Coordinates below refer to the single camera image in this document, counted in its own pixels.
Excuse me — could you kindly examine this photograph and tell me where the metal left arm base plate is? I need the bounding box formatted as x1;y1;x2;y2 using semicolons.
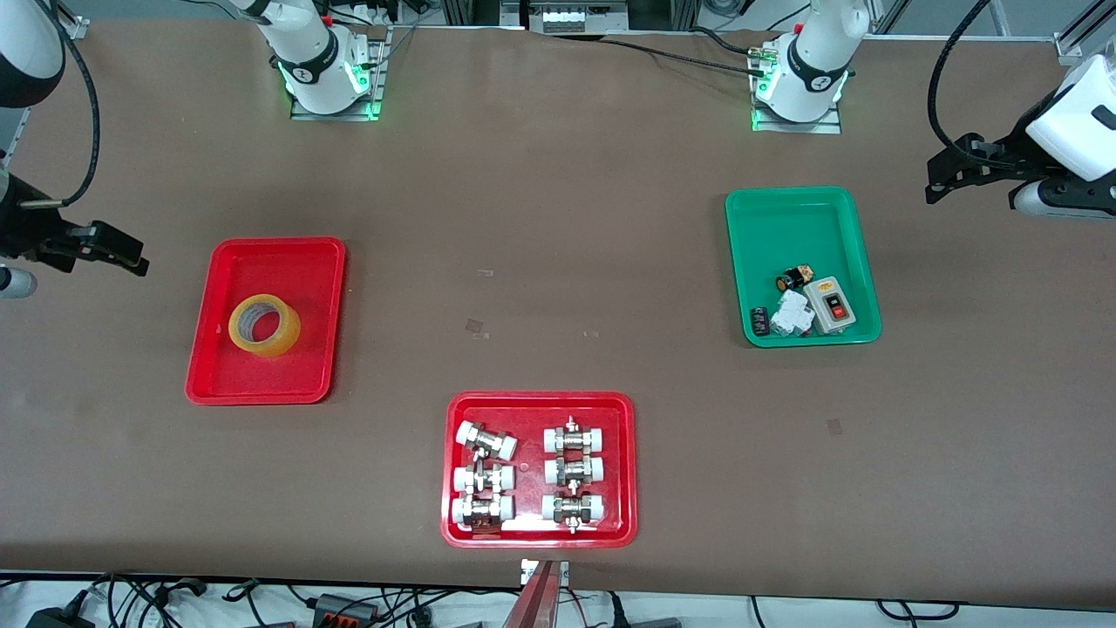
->
752;39;845;134

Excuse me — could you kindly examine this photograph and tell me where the green plastic tray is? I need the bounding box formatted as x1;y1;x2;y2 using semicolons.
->
725;186;883;348

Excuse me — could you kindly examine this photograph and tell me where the grey red camera post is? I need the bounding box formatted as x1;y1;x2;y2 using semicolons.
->
501;563;559;628

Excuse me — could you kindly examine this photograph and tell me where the grey connector block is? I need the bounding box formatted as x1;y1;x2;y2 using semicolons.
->
541;7;611;34

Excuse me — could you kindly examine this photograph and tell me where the black table cable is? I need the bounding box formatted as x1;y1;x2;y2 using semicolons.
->
602;37;759;75
689;26;768;58

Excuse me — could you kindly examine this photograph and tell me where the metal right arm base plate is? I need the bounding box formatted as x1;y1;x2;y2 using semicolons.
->
290;26;385;121

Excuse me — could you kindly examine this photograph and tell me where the grey push button switch box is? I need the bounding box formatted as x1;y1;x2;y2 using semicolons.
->
804;276;857;335

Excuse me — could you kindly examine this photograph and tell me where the black floor cable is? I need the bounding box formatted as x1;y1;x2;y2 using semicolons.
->
87;571;210;628
384;589;524;628
222;577;302;611
876;599;960;622

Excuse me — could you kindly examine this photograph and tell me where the yellow packing tape roll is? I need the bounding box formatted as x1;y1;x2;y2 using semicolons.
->
228;294;302;358

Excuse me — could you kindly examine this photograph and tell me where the white capped metal pipe fitting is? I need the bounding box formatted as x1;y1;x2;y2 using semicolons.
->
543;417;607;454
543;454;607;488
453;464;515;496
456;421;519;461
541;490;607;533
451;494;515;531

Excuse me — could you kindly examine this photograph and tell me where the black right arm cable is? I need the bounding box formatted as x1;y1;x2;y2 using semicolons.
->
17;0;101;210

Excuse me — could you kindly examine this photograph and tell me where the black power adapter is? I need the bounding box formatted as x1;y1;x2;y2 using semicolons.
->
26;606;92;628

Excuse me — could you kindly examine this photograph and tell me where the white circuit breaker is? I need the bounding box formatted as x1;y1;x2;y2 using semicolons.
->
769;290;816;337

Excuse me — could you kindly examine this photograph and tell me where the red plastic tray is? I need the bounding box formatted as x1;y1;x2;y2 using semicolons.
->
185;237;347;406
440;391;639;549

